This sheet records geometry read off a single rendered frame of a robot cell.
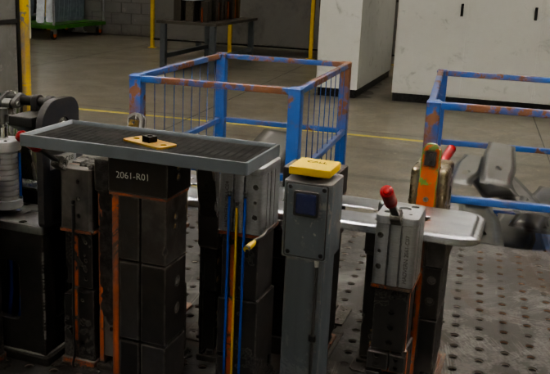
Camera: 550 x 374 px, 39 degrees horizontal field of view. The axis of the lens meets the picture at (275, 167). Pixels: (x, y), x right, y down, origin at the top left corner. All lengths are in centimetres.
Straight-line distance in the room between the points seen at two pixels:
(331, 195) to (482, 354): 68
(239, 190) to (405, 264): 29
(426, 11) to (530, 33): 117
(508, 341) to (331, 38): 785
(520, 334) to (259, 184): 74
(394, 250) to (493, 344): 51
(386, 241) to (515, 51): 809
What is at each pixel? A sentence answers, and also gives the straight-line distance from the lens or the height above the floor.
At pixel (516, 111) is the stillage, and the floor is 93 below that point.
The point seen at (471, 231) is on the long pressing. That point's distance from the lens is 139.
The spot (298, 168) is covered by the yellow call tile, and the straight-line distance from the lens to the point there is 107.
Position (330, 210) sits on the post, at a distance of 107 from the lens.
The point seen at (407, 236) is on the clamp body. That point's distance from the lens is 122.
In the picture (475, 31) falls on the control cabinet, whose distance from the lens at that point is 924.
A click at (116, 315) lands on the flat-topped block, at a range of 126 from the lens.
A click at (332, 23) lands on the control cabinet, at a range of 936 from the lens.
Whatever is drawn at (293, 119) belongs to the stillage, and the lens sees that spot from 333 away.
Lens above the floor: 142
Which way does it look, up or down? 14 degrees down
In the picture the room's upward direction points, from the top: 3 degrees clockwise
